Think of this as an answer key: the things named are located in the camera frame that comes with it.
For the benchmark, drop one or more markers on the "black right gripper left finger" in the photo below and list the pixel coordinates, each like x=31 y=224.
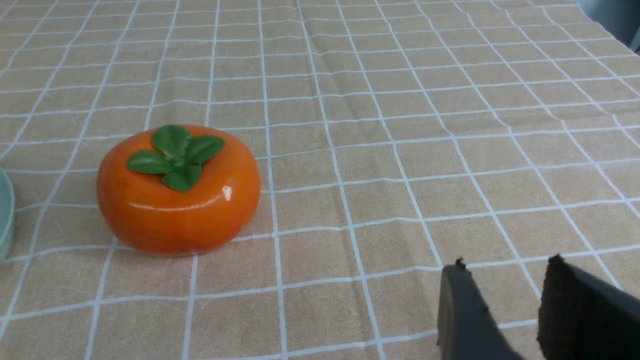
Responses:
x=466 y=327

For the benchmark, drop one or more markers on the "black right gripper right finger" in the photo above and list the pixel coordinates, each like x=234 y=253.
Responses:
x=582 y=317

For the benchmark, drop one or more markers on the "beige checkered tablecloth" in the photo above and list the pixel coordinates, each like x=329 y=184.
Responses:
x=392 y=137

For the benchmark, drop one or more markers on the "orange toy persimmon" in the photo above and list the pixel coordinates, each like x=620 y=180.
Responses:
x=178 y=190

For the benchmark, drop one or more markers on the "light green round plate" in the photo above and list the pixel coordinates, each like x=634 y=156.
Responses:
x=7 y=214

